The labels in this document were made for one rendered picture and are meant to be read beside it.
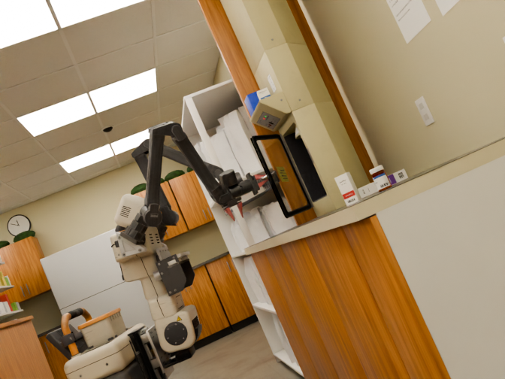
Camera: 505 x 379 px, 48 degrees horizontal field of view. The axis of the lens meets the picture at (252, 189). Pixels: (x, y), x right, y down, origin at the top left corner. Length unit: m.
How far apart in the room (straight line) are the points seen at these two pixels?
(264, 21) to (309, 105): 0.43
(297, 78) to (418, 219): 1.27
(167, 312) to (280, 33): 1.34
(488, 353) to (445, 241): 0.29
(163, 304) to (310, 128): 1.01
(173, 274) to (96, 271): 4.78
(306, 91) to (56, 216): 5.94
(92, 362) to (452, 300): 1.56
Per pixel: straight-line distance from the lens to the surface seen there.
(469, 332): 1.51
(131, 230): 2.45
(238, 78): 2.93
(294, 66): 2.59
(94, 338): 2.69
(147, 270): 2.62
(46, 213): 8.14
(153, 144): 2.41
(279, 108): 2.52
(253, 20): 2.64
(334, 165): 2.51
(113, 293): 7.27
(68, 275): 7.34
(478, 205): 1.54
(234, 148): 3.78
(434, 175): 1.49
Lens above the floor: 0.96
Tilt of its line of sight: 5 degrees up
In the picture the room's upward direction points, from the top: 24 degrees counter-clockwise
